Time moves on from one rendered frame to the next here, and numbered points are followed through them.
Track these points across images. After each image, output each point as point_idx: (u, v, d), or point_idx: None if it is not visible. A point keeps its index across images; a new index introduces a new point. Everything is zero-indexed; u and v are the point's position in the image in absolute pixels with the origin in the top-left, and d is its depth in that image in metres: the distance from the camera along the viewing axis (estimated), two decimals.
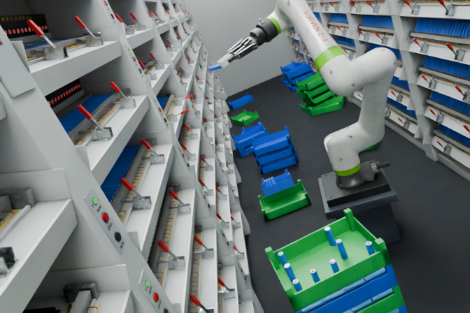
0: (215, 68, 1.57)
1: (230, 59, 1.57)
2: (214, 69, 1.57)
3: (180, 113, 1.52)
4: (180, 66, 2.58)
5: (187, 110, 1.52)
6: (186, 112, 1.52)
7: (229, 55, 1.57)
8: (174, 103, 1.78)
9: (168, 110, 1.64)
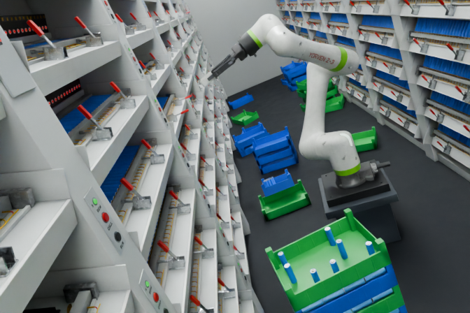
0: None
1: None
2: None
3: (180, 113, 1.52)
4: (180, 66, 2.58)
5: (187, 110, 1.52)
6: (186, 112, 1.52)
7: None
8: (174, 103, 1.78)
9: (168, 110, 1.64)
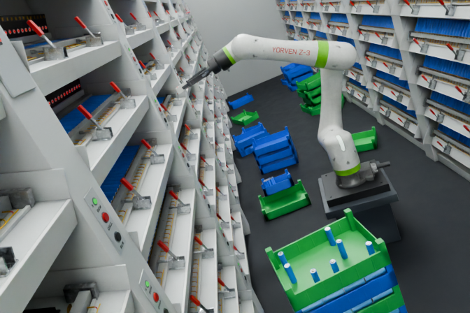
0: None
1: None
2: None
3: (166, 110, 1.52)
4: (180, 66, 2.58)
5: (161, 105, 1.51)
6: (163, 105, 1.51)
7: None
8: (174, 103, 1.78)
9: (164, 110, 1.64)
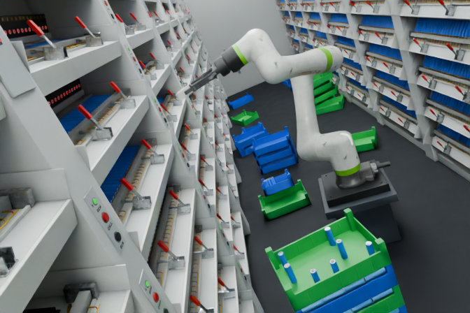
0: None
1: None
2: None
3: (166, 110, 1.52)
4: (180, 66, 2.58)
5: (161, 105, 1.51)
6: (163, 105, 1.51)
7: None
8: (174, 103, 1.78)
9: (164, 111, 1.64)
